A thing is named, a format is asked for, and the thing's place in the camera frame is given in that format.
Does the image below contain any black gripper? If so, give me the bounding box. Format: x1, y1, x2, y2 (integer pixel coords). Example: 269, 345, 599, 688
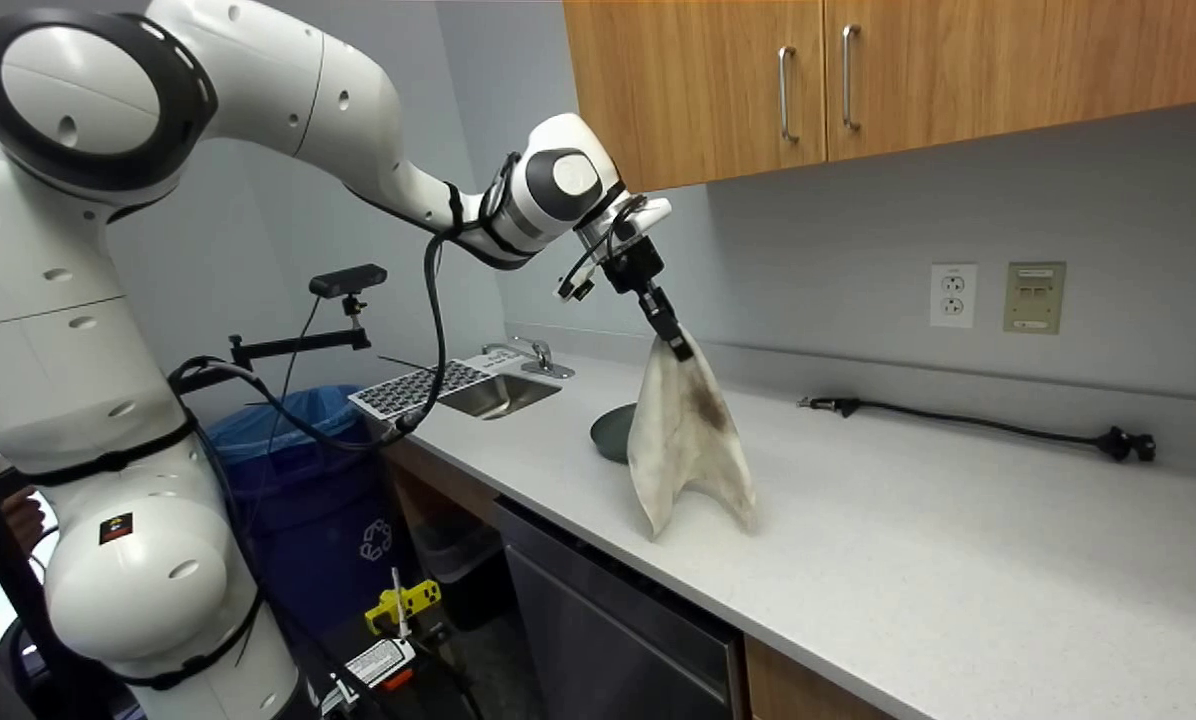
603, 239, 692, 366

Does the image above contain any white stained cloth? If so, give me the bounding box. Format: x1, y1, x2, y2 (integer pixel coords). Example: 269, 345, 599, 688
628, 341, 761, 542

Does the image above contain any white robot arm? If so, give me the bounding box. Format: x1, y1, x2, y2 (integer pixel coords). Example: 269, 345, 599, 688
0, 0, 692, 720

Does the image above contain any person's hand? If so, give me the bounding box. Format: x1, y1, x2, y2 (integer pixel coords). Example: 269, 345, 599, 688
0, 487, 46, 552

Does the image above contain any dark green plate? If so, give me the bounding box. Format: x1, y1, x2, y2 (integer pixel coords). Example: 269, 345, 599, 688
589, 405, 638, 465

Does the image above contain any stainless steel sink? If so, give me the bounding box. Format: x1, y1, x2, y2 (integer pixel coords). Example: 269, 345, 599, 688
444, 345, 574, 422

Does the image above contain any wooden upper cabinet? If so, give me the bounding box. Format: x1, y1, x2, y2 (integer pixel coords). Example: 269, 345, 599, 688
566, 0, 1196, 192

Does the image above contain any wooden cabinet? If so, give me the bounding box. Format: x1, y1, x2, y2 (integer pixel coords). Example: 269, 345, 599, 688
745, 640, 889, 720
566, 0, 1196, 192

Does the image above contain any stainless dishwasher front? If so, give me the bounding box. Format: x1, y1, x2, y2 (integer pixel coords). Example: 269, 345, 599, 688
502, 499, 749, 720

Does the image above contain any yellow clamp tool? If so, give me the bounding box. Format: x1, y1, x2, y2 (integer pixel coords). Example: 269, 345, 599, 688
366, 576, 444, 638

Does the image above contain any wooden lower cabinet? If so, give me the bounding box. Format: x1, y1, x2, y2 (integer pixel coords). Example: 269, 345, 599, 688
745, 640, 889, 720

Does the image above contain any blue recycling bin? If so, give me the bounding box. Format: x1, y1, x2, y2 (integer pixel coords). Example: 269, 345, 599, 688
208, 386, 413, 638

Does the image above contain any black tripod stand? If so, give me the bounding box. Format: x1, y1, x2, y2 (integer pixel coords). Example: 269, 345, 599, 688
0, 470, 58, 657

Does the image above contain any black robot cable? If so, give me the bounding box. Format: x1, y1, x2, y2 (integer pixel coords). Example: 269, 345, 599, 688
167, 152, 528, 452

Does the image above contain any left silver cabinet handle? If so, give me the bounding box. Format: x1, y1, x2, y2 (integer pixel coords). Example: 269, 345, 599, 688
777, 45, 800, 144

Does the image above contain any silver cabinet handle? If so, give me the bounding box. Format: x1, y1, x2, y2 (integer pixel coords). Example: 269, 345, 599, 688
841, 25, 859, 133
777, 45, 800, 144

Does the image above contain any white wall outlet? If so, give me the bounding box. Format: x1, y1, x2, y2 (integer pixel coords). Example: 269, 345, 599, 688
930, 263, 976, 328

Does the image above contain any black camera on mount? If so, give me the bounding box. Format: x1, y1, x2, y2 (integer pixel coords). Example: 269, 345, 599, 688
310, 263, 390, 299

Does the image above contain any right silver cabinet handle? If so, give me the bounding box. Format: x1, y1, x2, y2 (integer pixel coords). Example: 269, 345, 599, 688
841, 25, 859, 133

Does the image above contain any beige wall switch plate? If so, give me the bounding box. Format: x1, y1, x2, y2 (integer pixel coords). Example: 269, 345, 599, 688
1005, 262, 1070, 335

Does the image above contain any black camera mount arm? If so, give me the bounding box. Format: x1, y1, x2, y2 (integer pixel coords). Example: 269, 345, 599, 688
167, 293, 377, 395

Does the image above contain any black cable on counter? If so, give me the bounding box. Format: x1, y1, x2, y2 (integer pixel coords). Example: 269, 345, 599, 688
800, 393, 1161, 470

